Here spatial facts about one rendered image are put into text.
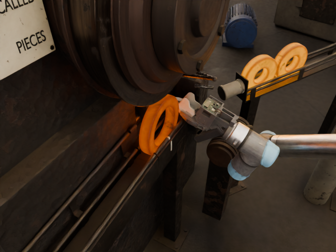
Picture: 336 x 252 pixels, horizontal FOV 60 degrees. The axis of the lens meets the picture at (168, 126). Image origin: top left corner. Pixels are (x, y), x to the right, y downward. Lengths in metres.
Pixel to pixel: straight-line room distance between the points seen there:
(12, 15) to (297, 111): 2.04
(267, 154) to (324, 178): 0.74
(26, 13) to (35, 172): 0.29
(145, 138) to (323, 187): 1.08
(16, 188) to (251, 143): 0.62
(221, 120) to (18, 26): 0.59
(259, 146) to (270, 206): 0.80
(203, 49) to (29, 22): 0.35
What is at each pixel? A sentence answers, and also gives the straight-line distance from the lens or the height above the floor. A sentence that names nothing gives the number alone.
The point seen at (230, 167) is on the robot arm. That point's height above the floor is 0.57.
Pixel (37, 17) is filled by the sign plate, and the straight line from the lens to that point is 0.57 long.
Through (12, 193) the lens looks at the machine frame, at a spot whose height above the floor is 0.87.
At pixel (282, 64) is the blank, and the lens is 1.27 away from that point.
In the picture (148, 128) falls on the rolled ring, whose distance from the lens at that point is 0.77.
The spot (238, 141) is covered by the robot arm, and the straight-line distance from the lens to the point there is 0.89.
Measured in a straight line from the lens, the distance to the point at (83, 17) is 0.50.
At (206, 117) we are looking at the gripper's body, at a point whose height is 0.75.
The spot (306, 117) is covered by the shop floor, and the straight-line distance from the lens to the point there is 2.28.
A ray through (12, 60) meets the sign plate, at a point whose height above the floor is 1.08.
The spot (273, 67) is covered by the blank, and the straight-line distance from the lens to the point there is 1.24.
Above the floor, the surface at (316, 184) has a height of 0.14.
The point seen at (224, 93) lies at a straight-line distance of 1.13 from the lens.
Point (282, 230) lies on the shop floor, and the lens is 1.61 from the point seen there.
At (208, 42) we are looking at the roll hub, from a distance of 0.70.
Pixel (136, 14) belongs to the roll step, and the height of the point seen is 1.14.
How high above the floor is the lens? 1.32
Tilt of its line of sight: 41 degrees down
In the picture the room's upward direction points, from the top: straight up
